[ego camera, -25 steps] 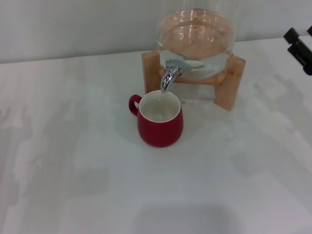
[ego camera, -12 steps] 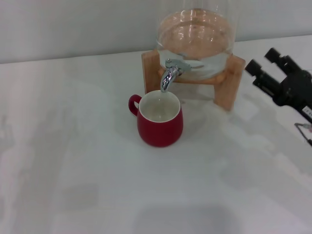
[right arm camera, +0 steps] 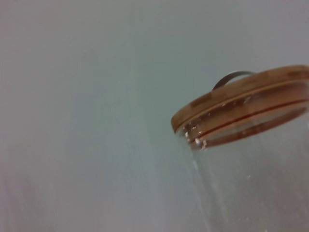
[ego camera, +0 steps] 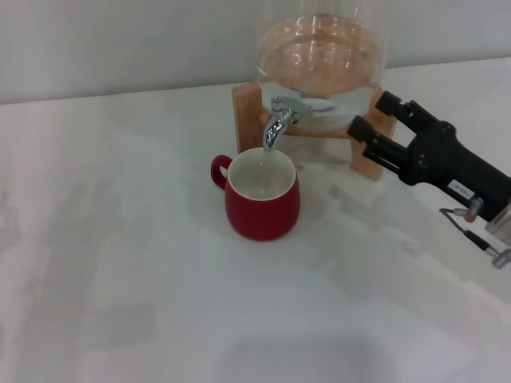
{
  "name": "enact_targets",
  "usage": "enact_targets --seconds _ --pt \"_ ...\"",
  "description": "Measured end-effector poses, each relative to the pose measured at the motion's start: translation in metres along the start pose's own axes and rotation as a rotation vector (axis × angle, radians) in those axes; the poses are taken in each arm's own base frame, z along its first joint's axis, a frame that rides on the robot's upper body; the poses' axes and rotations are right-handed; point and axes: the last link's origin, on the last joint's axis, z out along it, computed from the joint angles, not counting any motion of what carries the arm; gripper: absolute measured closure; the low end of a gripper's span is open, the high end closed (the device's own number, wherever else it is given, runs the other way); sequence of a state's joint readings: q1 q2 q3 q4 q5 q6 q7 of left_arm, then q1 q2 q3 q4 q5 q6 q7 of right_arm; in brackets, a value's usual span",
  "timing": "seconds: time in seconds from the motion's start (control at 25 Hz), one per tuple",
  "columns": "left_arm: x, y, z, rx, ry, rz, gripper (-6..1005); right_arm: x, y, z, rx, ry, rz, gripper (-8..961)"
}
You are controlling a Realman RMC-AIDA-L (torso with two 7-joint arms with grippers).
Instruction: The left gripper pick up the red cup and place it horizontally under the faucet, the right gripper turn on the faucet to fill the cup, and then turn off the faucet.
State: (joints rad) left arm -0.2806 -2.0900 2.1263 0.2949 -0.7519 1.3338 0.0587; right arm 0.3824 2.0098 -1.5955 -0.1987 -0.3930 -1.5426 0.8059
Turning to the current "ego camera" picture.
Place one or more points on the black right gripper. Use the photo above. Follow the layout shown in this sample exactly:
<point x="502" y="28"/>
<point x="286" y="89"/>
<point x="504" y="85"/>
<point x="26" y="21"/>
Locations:
<point x="451" y="159"/>

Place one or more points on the red ceramic cup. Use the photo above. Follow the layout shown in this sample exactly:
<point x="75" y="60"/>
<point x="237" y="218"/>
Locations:
<point x="261" y="217"/>

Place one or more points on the chrome faucet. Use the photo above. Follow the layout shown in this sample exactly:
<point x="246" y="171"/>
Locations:
<point x="273" y="131"/>

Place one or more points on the glass water dispenser jar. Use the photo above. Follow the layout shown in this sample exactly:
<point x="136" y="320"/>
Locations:
<point x="319" y="52"/>

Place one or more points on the wooden dispenser stand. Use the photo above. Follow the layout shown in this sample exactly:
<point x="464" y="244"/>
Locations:
<point x="249" y="127"/>

